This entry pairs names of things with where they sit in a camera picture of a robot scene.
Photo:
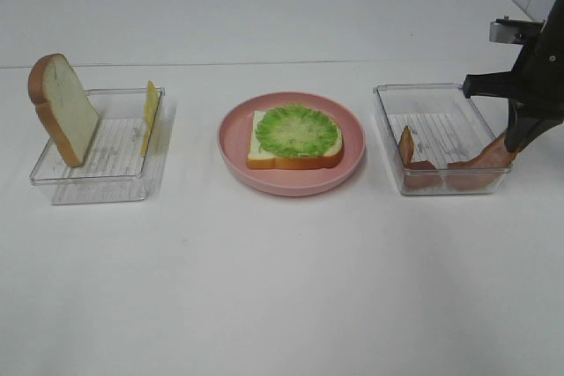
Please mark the clear plastic container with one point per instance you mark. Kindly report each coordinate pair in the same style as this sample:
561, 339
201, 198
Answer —
122, 165
446, 128

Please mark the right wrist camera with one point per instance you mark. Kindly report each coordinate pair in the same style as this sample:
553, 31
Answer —
514, 31

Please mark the bread slice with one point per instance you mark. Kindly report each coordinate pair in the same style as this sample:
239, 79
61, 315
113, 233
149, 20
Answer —
295, 164
61, 103

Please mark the green lettuce leaf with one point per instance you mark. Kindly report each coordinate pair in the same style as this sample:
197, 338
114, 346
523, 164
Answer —
293, 131

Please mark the pink round plate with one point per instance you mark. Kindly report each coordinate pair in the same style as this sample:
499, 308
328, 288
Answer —
234, 135

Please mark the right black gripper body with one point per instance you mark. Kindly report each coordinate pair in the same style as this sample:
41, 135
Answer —
536, 78

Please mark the short bacon strip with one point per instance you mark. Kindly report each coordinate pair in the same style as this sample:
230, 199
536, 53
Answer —
425, 176

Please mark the left clear plastic container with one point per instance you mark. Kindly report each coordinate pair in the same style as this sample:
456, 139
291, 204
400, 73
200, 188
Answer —
122, 165

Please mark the yellow cheese slice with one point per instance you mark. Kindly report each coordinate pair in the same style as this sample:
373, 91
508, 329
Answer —
152, 101

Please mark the long bacon strip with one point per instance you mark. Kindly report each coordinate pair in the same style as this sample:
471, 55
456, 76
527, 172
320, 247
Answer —
494, 156

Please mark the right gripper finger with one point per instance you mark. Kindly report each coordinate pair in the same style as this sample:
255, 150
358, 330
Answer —
533, 122
511, 129

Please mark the right clear plastic container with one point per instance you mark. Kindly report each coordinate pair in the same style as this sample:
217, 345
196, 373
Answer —
446, 128

